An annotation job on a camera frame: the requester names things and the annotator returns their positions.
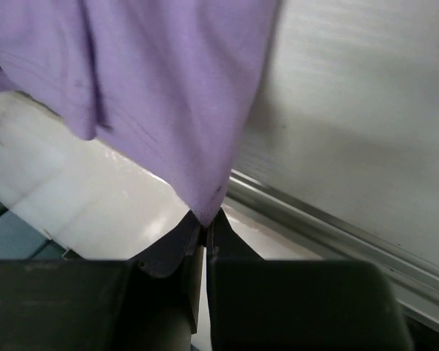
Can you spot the purple t shirt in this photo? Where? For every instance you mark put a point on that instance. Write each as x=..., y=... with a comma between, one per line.
x=168, y=83

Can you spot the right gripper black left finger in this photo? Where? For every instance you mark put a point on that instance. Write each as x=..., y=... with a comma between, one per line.
x=148, y=302

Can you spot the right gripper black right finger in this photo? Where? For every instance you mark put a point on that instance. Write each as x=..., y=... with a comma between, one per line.
x=259, y=304

